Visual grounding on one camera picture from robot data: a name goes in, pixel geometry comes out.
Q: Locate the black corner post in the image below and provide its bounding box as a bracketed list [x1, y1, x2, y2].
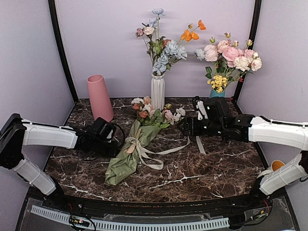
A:
[233, 0, 262, 102]
[48, 0, 79, 103]

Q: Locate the black front table rail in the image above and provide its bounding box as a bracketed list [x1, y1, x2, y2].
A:
[26, 185, 287, 218]

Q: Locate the black right corner post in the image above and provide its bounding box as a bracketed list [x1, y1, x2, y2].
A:
[233, 0, 262, 102]

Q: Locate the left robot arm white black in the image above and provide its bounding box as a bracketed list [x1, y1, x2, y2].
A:
[0, 113, 120, 210]

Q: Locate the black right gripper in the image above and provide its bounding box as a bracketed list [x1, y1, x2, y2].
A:
[177, 117, 225, 137]

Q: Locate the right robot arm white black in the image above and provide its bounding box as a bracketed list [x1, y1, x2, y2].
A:
[179, 96, 308, 209]

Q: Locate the beige ribbon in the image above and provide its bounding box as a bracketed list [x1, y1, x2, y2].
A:
[125, 136, 207, 171]

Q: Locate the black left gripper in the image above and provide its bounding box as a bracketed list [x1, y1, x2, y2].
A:
[91, 138, 119, 158]

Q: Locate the white ribbed vase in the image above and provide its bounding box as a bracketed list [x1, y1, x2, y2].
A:
[151, 74, 165, 110]

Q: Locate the pink peony flower arrangement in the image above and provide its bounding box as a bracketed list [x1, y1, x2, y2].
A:
[203, 33, 262, 92]

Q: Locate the teal vase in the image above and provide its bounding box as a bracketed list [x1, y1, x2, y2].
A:
[209, 89, 225, 98]

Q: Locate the white mug yellow inside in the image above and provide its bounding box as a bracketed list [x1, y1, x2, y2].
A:
[257, 160, 285, 178]

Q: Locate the blue and orange flower arrangement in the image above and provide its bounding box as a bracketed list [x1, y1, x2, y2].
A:
[135, 8, 206, 77]

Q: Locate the pink ceramic vase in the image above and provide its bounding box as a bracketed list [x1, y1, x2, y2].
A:
[87, 75, 114, 122]

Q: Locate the flower bouquet green paper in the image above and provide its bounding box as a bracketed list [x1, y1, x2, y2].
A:
[105, 96, 186, 185]

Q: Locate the white slotted cable duct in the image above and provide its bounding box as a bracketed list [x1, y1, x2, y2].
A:
[30, 205, 230, 231]

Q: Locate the black left corner post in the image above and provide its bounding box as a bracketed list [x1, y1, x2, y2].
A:
[48, 0, 79, 103]

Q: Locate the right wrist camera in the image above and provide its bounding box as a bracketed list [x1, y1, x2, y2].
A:
[192, 96, 208, 120]

